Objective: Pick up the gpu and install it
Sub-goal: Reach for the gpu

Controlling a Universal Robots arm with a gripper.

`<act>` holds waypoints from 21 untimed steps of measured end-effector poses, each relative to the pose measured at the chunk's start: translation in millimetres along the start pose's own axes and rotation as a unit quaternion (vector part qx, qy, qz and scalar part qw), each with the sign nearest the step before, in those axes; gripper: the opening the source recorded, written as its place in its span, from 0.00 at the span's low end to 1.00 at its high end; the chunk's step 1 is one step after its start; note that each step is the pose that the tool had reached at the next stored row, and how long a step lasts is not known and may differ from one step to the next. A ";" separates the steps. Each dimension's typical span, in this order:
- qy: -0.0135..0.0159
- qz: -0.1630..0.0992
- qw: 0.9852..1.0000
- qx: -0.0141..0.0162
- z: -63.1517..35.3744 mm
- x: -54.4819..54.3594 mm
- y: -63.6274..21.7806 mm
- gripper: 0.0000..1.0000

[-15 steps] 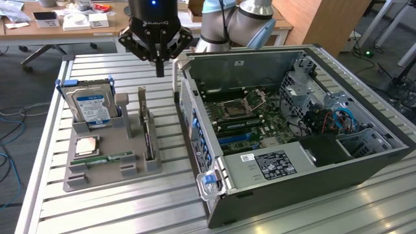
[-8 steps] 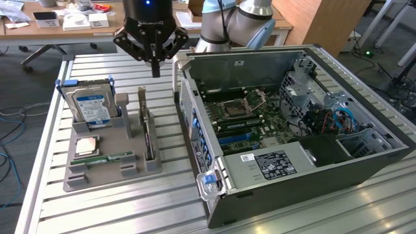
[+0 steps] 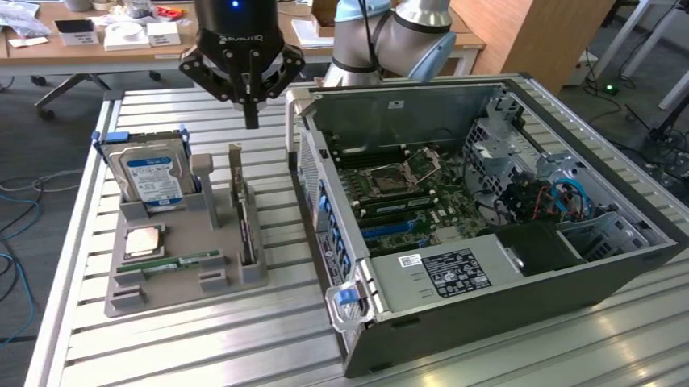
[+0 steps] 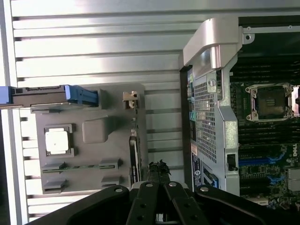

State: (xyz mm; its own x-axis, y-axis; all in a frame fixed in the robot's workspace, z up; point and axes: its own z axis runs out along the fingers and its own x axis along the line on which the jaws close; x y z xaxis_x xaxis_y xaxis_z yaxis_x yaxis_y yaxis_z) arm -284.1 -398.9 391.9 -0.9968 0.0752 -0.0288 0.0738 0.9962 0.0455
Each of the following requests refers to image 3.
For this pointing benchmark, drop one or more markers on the small white box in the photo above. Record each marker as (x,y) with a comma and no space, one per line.
(163,34)

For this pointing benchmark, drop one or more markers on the wooden desk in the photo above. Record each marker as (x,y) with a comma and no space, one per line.
(54,56)

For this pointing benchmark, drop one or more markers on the grey power supply unit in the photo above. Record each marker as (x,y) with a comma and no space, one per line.
(409,282)

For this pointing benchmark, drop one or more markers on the white desk frame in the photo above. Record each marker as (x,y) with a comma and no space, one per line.
(679,90)

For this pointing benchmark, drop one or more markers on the black fan shroud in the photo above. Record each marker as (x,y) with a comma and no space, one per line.
(533,250)

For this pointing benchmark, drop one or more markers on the white paper label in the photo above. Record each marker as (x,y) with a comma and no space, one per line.
(27,42)

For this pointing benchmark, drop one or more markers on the grey printed parts rack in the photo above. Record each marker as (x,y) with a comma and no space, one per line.
(189,225)

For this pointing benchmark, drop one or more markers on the clear plastic bag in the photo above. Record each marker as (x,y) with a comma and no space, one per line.
(22,18)

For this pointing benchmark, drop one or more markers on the hard disk in blue caddy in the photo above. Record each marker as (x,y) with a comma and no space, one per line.
(151,173)

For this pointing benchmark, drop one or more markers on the blue case latch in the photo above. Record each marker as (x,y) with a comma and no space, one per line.
(346,296)

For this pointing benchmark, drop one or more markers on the perforated metal drive cage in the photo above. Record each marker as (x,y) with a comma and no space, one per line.
(512,161)

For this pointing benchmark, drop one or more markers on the blue expansion slot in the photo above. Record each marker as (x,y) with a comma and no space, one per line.
(390,230)

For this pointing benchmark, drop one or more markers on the metal disk bay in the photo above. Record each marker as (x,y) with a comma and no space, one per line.
(608,238)

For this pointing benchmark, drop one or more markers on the white floor box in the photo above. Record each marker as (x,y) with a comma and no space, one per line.
(584,70)

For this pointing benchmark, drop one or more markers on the CPU socket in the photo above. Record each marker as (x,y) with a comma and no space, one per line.
(388,181)

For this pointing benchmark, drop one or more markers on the stack of papers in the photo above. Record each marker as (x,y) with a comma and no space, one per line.
(314,38)

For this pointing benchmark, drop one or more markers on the grey cup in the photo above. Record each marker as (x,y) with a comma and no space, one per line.
(78,5)

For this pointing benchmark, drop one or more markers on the white tape holder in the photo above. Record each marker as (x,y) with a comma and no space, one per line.
(126,38)

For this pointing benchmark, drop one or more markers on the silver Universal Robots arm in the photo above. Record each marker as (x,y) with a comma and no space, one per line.
(372,44)

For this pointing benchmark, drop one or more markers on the wooden cabinet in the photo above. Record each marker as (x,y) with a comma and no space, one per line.
(539,40)

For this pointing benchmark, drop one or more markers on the black open PC case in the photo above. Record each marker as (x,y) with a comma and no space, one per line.
(485,314)

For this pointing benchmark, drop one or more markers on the brown cardboard box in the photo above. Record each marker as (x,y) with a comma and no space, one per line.
(324,16)

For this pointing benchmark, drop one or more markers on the white box with black top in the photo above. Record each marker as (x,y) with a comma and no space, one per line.
(78,32)

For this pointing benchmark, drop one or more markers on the green RAM stick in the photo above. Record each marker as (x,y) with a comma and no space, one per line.
(167,263)

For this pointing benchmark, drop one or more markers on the Nvidia Quadro graphics card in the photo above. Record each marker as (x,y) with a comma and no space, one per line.
(246,225)

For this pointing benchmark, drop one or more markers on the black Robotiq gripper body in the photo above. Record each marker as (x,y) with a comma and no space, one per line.
(237,24)

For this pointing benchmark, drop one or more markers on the metal socket cover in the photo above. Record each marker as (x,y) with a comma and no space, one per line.
(412,169)

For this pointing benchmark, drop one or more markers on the silver CPU chip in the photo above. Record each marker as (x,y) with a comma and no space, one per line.
(142,244)

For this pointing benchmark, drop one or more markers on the green motherboard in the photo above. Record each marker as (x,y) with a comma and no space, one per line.
(457,209)

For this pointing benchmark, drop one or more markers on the red small item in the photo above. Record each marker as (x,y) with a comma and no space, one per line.
(170,14)

